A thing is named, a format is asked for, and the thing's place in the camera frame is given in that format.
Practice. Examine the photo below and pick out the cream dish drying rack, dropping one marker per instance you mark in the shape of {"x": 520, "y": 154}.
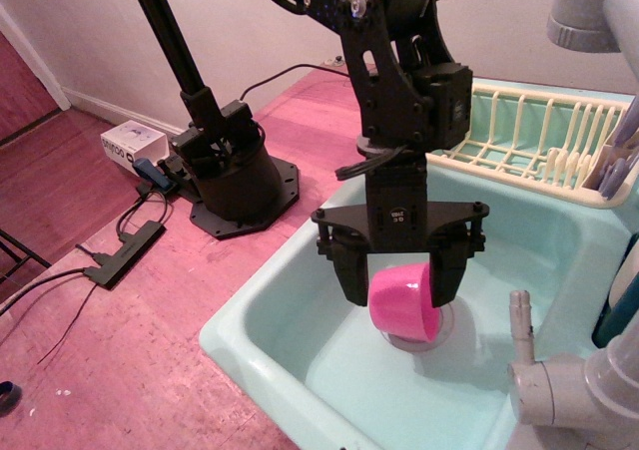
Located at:
{"x": 547, "y": 140}

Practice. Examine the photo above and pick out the black tape roll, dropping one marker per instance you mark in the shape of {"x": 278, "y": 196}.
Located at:
{"x": 10, "y": 396}

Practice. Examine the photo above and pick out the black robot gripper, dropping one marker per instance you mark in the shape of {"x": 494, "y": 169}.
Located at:
{"x": 398, "y": 217}

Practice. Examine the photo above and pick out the pink plastic cup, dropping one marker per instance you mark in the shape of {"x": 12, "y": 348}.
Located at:
{"x": 399, "y": 303}

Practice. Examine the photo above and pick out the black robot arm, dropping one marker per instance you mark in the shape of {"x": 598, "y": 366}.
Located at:
{"x": 413, "y": 99}

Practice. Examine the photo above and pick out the blue clamp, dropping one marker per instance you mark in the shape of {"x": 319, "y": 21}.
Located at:
{"x": 145, "y": 169}

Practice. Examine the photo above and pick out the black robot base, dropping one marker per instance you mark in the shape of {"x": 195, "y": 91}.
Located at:
{"x": 240, "y": 187}

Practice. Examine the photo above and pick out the white plastic faucet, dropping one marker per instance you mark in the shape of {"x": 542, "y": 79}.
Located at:
{"x": 567, "y": 402}

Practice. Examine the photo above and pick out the black metal stand leg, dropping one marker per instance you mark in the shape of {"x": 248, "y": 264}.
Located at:
{"x": 19, "y": 253}

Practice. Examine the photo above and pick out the teal plastic sink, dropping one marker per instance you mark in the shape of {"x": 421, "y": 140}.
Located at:
{"x": 318, "y": 367}

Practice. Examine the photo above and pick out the black USB hub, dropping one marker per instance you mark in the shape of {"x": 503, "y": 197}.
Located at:
{"x": 112, "y": 268}

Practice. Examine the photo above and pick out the clear sink drain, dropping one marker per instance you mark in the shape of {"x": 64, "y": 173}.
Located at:
{"x": 445, "y": 327}

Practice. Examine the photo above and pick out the purple utensils in rack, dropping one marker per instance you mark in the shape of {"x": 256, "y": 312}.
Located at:
{"x": 622, "y": 156}

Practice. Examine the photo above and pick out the white Oculus box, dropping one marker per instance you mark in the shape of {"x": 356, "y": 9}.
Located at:
{"x": 126, "y": 143}

